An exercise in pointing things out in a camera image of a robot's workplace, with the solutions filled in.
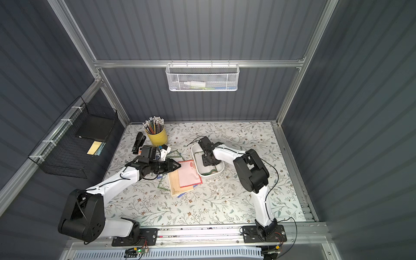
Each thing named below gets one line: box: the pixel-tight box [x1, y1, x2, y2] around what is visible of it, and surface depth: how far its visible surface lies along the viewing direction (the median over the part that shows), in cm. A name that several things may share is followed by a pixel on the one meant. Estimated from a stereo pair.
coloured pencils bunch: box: [141, 115, 165, 135], surface depth 99 cm
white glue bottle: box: [183, 80, 206, 88], surface depth 93 cm
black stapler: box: [132, 131, 147, 155], surface depth 108 cm
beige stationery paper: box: [167, 169, 194, 197], surface depth 91 cm
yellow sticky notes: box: [86, 140, 103, 155], surface depth 77 cm
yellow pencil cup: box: [145, 127, 168, 146], surface depth 101 cm
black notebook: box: [75, 114, 116, 142], surface depth 85 cm
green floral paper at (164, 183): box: [157, 173, 171, 192], surface depth 93 cm
